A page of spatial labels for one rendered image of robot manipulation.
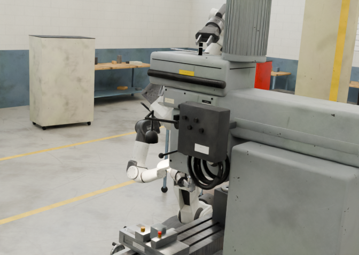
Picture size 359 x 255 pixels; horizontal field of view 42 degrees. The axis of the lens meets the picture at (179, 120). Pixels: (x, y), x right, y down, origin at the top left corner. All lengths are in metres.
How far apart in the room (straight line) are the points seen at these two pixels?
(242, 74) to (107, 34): 9.73
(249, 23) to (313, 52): 1.88
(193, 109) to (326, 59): 2.12
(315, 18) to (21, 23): 7.51
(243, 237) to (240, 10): 0.95
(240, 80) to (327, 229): 0.76
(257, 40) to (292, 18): 10.11
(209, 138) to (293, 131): 0.34
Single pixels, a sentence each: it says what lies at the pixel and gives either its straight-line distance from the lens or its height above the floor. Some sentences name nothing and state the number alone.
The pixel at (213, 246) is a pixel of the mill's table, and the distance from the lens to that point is 2.56.
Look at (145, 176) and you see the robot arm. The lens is 2.69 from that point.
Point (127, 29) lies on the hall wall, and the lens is 12.19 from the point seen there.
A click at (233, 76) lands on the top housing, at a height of 1.82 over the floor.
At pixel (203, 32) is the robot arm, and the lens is 2.33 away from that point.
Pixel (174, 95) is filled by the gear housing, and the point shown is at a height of 1.70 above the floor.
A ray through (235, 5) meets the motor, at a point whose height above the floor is 2.13.
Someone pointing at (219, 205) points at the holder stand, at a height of 1.03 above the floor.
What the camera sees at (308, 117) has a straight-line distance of 1.88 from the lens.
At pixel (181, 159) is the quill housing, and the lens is 2.29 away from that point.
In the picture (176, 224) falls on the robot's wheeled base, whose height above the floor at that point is 0.57.
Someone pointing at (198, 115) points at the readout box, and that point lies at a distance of 1.83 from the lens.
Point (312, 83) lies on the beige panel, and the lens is 3.88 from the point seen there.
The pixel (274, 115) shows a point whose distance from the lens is 1.94.
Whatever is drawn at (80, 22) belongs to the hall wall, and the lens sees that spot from 11.23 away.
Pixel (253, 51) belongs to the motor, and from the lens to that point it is 2.04.
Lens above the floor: 2.06
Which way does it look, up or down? 12 degrees down
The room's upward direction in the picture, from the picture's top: 4 degrees clockwise
